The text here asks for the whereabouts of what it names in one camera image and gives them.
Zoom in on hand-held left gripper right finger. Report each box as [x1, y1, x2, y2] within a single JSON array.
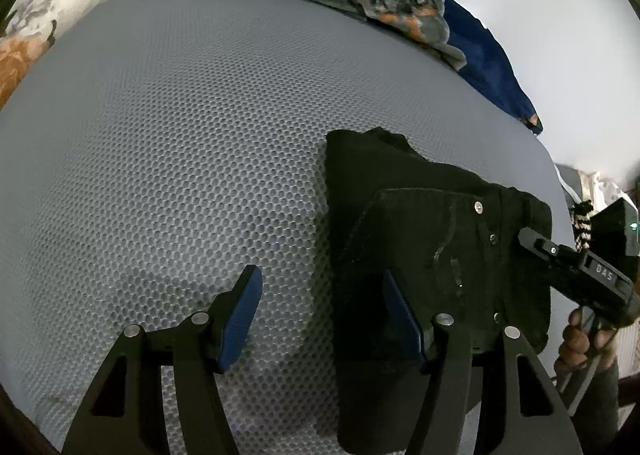
[[382, 269, 586, 455]]

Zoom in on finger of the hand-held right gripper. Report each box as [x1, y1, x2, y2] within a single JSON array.
[[518, 227, 583, 270]]

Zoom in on black pants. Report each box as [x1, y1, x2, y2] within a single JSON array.
[[325, 127, 553, 455]]

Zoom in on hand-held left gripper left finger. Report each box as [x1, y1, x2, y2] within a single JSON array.
[[60, 264, 263, 455]]

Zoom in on person's right hand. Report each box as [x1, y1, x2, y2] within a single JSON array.
[[554, 307, 619, 378]]

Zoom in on black white patterned cloth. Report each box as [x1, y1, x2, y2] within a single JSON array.
[[570, 200, 596, 253]]

